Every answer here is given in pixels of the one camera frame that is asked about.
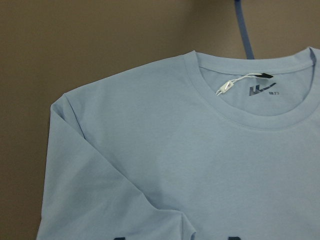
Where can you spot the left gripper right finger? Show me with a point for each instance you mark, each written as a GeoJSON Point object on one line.
{"type": "Point", "coordinates": [234, 237]}

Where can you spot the light blue t-shirt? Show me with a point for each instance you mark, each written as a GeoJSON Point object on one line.
{"type": "Point", "coordinates": [152, 153]}

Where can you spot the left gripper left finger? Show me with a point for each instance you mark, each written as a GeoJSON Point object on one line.
{"type": "Point", "coordinates": [121, 238]}

